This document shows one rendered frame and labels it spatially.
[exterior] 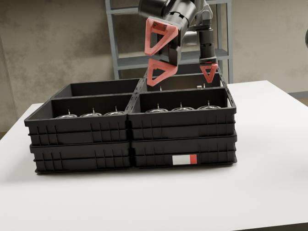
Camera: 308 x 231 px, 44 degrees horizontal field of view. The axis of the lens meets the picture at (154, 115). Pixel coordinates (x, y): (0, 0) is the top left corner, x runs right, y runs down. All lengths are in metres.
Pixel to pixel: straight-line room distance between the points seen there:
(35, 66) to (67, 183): 3.01
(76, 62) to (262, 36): 2.07
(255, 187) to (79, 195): 0.60
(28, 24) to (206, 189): 3.34
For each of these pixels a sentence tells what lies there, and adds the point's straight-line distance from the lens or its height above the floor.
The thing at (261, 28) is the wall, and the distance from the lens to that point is 4.43.
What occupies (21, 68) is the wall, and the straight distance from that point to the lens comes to 4.42.
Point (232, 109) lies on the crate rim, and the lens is 1.38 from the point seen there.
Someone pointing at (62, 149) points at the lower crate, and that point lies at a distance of 1.50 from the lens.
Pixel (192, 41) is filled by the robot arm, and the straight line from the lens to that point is 1.50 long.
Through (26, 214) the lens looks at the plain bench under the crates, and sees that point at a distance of 1.34.
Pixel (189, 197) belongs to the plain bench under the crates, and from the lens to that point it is 1.28.
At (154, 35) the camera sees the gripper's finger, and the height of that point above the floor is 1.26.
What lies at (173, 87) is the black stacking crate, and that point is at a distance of 1.95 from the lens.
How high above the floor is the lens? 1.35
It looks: 18 degrees down
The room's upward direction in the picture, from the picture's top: 5 degrees counter-clockwise
